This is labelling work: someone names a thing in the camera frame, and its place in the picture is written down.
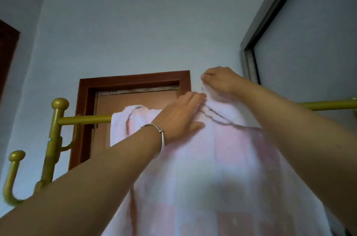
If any person's right hand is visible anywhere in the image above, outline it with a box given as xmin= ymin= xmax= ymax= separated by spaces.
xmin=200 ymin=66 xmax=246 ymax=97

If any dark brown door frame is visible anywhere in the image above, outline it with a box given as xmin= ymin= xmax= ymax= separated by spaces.
xmin=0 ymin=19 xmax=20 ymax=102

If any silver bangle bracelet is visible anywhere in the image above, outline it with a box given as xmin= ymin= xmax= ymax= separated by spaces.
xmin=141 ymin=123 xmax=165 ymax=159

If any brown wooden door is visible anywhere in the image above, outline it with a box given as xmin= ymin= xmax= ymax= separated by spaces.
xmin=69 ymin=70 xmax=192 ymax=171
xmin=90 ymin=90 xmax=179 ymax=158

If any person's left forearm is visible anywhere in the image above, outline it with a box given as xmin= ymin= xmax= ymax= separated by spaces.
xmin=0 ymin=128 xmax=162 ymax=236

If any pink and white towel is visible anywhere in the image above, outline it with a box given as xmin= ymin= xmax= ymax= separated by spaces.
xmin=102 ymin=85 xmax=332 ymax=236

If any gold metal clothes rack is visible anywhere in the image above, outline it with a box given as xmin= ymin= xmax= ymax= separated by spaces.
xmin=3 ymin=98 xmax=357 ymax=207

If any person's right forearm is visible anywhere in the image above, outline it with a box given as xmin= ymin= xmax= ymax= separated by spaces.
xmin=234 ymin=76 xmax=357 ymax=233

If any person's left hand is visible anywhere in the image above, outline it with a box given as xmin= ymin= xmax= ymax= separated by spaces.
xmin=152 ymin=91 xmax=208 ymax=146

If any white wardrobe with tree print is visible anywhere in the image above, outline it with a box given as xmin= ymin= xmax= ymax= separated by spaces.
xmin=240 ymin=0 xmax=357 ymax=236

